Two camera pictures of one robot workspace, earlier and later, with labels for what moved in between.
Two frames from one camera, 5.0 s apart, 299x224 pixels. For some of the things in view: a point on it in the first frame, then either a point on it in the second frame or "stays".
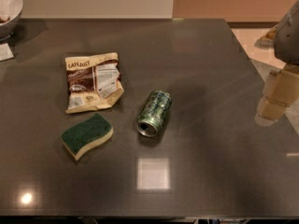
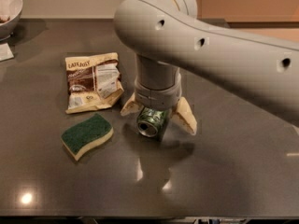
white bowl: x=11 y=6 stays
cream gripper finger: x=280 y=90 to x=184 y=114
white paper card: x=6 y=52 stays
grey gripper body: x=288 y=39 to x=157 y=97
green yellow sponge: x=92 y=132 stays
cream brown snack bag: x=93 y=81 stays
